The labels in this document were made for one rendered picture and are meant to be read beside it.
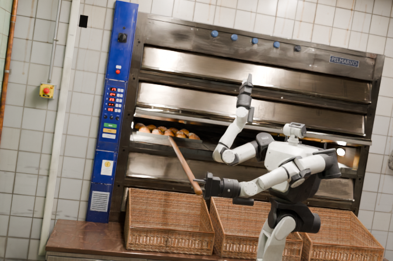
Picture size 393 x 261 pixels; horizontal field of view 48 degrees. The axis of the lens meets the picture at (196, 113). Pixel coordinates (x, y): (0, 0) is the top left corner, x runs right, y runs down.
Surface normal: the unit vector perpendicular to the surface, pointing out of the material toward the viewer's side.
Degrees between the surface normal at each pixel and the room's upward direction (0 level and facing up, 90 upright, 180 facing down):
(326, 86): 70
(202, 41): 90
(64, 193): 90
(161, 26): 90
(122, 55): 90
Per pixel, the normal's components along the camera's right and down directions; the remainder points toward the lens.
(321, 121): 0.22, -0.28
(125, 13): 0.17, 0.07
